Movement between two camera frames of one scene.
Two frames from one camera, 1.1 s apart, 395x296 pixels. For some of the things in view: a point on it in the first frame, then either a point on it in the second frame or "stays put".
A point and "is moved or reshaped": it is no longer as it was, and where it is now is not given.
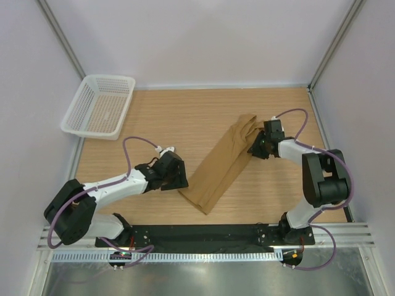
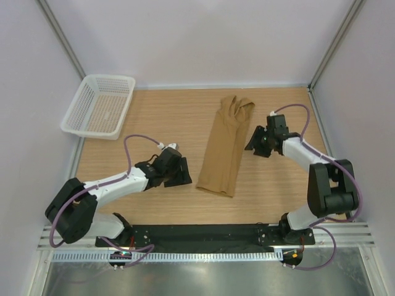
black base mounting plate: x=213 y=238 stays put
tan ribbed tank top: x=222 y=164 is moved or reshaped
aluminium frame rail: x=326 y=235 stays put
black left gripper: x=180 y=180 stays put
